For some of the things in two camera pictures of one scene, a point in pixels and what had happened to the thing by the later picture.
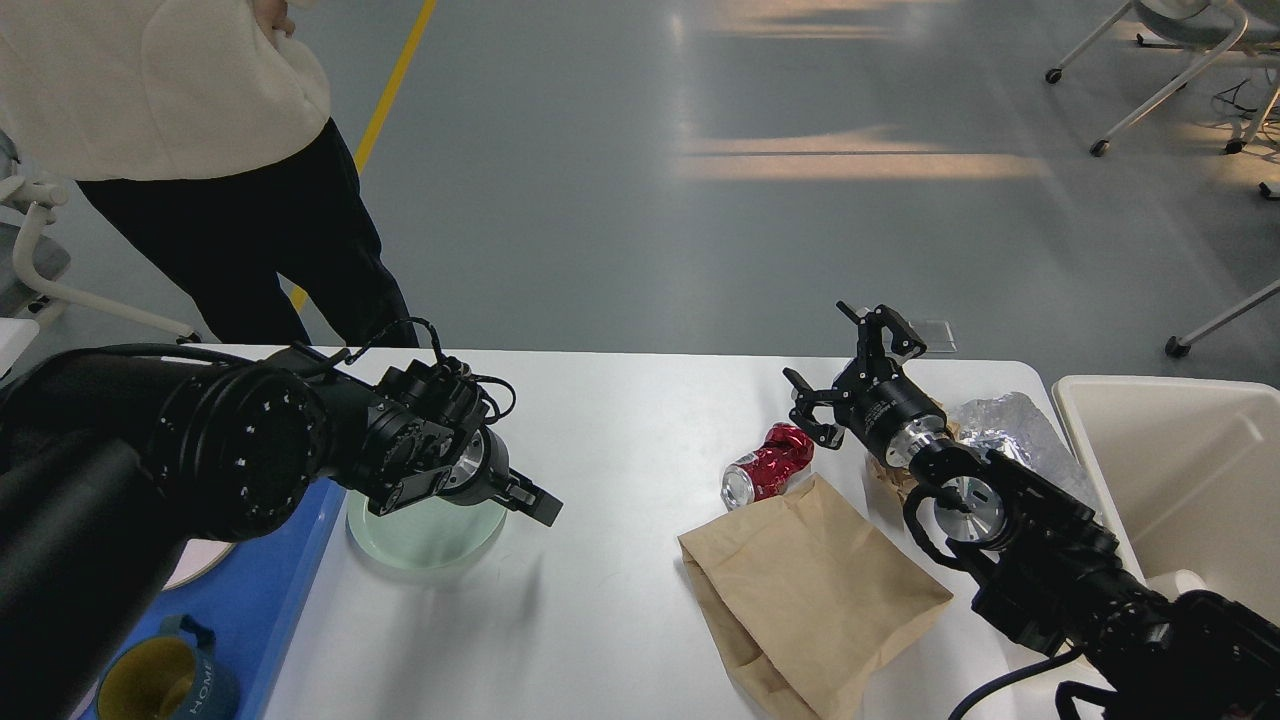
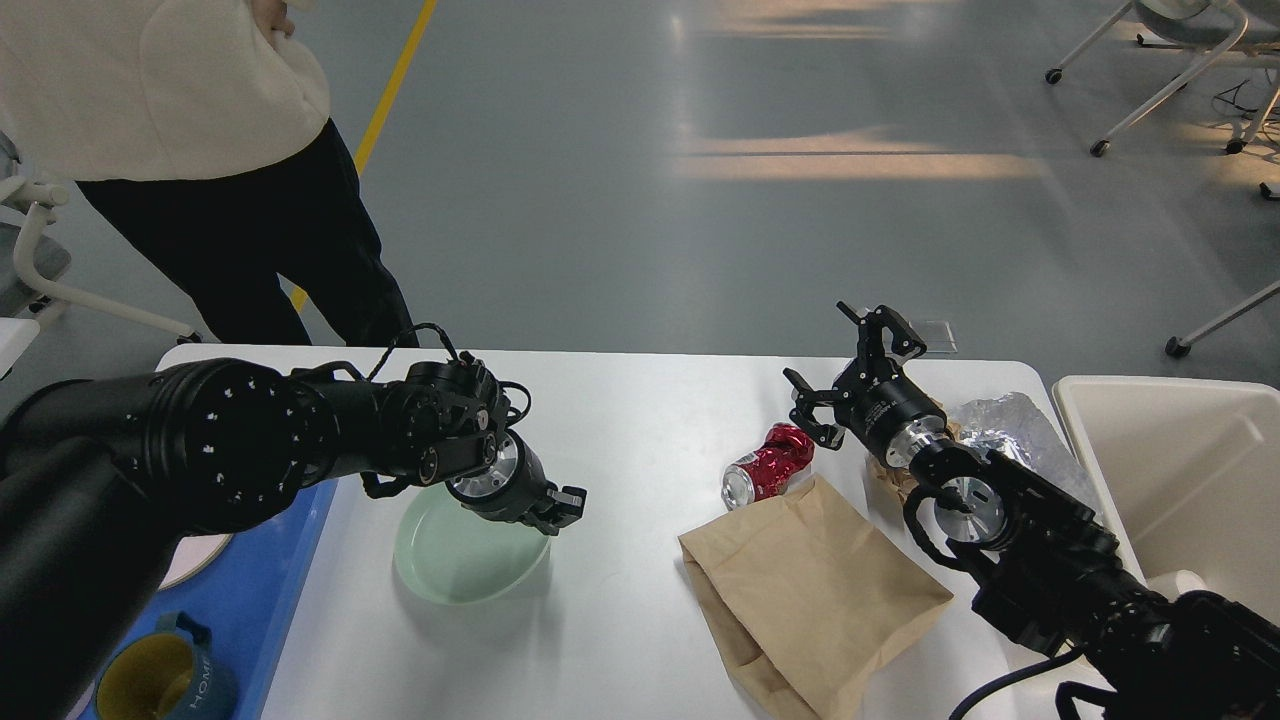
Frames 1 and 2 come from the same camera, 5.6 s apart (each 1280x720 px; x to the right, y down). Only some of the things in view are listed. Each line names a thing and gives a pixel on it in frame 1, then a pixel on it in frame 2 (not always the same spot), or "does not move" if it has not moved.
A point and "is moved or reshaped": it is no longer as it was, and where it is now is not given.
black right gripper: x=875 y=393 does not move
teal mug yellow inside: x=170 y=676 does not move
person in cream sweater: x=200 y=125 does not move
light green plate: x=431 y=532 is moved or reshaped
